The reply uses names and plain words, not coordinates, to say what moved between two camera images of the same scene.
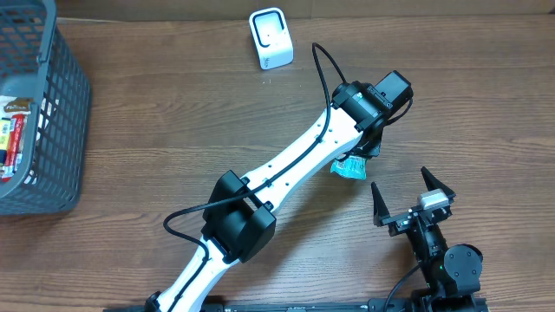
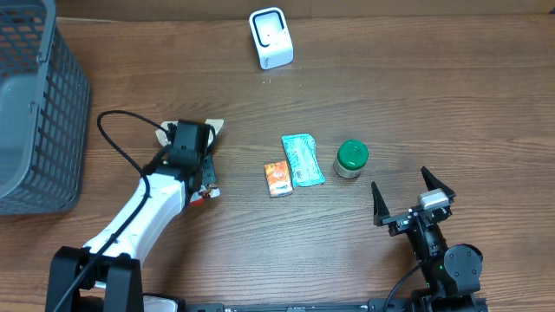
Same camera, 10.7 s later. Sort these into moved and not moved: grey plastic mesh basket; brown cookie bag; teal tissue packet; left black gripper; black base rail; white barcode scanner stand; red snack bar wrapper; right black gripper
Moved: brown cookie bag; teal tissue packet; left black gripper; red snack bar wrapper
Not moved: white barcode scanner stand; black base rail; right black gripper; grey plastic mesh basket
